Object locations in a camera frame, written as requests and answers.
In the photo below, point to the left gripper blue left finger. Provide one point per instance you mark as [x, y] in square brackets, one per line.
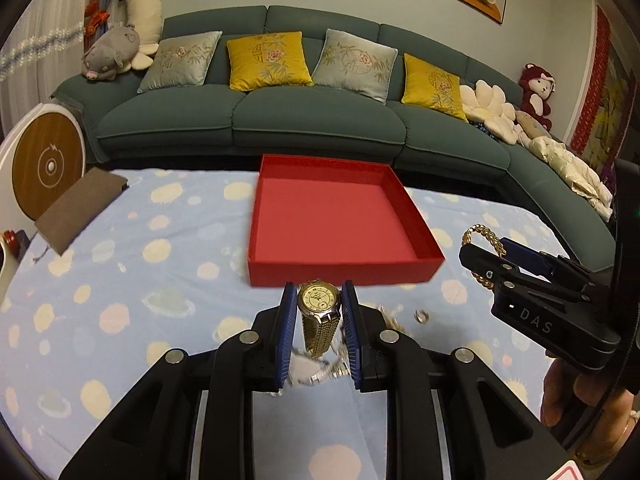
[283, 333]

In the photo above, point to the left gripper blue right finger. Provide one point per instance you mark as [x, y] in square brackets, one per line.
[353, 330]

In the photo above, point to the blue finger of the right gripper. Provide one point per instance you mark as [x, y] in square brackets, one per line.
[537, 263]
[495, 272]

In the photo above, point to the gold wrist watch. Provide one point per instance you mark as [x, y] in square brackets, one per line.
[319, 303]

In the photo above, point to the right hand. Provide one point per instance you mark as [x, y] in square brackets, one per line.
[617, 416]

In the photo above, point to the cream satin blanket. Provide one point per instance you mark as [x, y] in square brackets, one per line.
[578, 176]

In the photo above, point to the red cardboard tray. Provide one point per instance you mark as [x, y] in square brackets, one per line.
[337, 220]

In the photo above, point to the beige plush toy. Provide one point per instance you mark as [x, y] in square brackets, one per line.
[532, 128]

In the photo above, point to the blue patterned tablecloth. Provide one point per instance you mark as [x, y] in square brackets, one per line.
[165, 267]

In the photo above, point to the white flower cushion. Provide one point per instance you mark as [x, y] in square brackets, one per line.
[488, 106]

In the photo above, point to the red monkey plush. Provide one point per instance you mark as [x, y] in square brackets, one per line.
[538, 85]

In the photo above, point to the right yellow embroidered cushion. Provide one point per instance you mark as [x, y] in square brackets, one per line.
[431, 87]

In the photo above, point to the yellow embroidered cushion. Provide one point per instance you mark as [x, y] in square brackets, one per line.
[268, 60]
[431, 87]

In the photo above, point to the brown suede pouch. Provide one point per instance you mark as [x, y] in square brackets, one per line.
[65, 219]

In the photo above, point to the dark green sofa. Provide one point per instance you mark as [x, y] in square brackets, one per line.
[125, 125]

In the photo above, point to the right grey embroidered cushion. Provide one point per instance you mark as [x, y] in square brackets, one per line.
[355, 64]

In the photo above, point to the grey embroidered cushion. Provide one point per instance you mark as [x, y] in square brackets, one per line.
[355, 64]
[181, 62]

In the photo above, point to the left yellow embroidered cushion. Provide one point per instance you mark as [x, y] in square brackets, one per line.
[268, 60]

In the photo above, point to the left grey embroidered cushion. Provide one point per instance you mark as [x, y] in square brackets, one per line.
[181, 62]

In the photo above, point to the round white wood device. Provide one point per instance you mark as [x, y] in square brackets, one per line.
[41, 158]

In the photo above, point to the grey pig plush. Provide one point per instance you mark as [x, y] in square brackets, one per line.
[111, 55]

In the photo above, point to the red curtain tie ornament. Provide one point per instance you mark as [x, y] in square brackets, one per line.
[94, 18]

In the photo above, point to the white curtain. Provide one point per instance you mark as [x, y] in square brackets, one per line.
[44, 49]

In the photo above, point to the white long plush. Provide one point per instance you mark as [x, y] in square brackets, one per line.
[145, 16]

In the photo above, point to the red wall hanging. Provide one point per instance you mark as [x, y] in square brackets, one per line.
[606, 108]

